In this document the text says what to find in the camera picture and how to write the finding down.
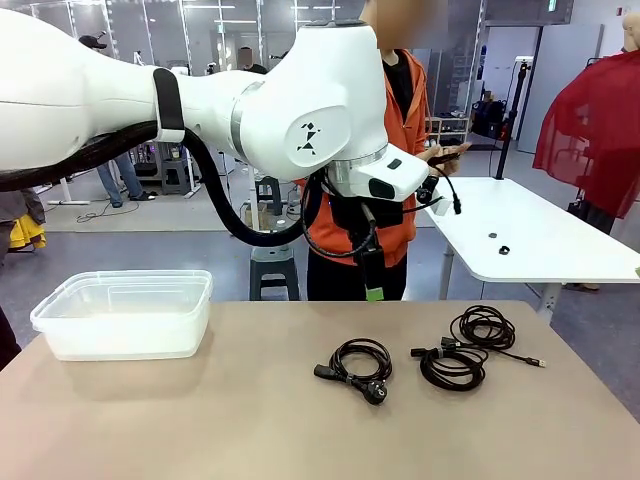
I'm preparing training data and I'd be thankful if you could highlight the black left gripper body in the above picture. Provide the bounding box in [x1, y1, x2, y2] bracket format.
[330, 196, 405, 229]

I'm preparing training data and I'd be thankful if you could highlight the thick black cable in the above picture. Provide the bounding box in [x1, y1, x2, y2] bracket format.
[410, 335, 489, 392]

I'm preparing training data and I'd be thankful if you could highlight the thin black USB cable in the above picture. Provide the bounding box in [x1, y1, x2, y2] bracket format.
[449, 304, 547, 370]

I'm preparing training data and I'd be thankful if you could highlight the person's right hand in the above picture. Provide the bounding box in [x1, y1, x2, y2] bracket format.
[416, 144, 454, 169]

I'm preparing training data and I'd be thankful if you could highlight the white shoe rack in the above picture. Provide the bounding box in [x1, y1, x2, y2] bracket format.
[427, 116, 472, 151]

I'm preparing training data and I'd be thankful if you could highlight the grey plastic stool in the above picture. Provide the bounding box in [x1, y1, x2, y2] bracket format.
[248, 244, 301, 301]

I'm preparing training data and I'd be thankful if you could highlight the person in orange hoodie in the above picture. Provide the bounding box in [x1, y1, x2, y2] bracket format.
[294, 0, 451, 302]

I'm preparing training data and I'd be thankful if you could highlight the dark grey step stool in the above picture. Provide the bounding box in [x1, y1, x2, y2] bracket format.
[160, 158, 193, 196]
[254, 175, 284, 217]

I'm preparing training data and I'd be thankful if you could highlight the cardboard box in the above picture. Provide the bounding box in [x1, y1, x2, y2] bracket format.
[242, 199, 269, 232]

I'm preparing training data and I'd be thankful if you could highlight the white side table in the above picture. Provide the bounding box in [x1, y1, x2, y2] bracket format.
[423, 176, 640, 321]

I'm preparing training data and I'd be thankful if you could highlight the black bags pile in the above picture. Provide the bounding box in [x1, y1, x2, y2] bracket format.
[471, 98, 512, 141]

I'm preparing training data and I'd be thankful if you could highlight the black tripod stand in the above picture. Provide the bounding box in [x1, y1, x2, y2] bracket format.
[493, 58, 532, 181]

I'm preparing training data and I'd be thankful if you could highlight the bystander in black top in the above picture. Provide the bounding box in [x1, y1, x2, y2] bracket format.
[235, 46, 270, 75]

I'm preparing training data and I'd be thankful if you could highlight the red cape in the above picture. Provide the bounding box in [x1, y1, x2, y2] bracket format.
[532, 48, 640, 220]

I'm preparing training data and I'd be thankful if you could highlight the clear plastic storage container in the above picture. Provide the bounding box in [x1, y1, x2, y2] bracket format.
[29, 269, 215, 362]

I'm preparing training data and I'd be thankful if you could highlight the man in black sweater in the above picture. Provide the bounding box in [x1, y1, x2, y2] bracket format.
[78, 33, 157, 209]

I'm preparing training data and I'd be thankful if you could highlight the mannequin head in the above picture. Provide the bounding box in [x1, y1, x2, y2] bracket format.
[621, 10, 640, 54]

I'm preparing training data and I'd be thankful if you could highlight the white lab desk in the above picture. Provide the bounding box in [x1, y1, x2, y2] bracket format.
[47, 174, 91, 206]

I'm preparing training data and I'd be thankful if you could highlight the yellow garment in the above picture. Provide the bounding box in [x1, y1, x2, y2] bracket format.
[8, 213, 48, 251]

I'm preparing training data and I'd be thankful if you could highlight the grey jacket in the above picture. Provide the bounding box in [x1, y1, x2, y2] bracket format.
[0, 188, 47, 226]

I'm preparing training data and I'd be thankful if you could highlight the black rounded object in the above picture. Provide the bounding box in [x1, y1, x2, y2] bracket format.
[0, 304, 22, 372]

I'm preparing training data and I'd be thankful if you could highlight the thin black camera cable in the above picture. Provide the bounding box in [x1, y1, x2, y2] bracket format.
[299, 172, 379, 260]

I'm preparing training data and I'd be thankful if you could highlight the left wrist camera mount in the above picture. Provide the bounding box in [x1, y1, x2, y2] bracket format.
[415, 173, 454, 217]

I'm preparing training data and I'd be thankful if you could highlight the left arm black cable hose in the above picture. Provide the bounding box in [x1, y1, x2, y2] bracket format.
[0, 121, 326, 248]

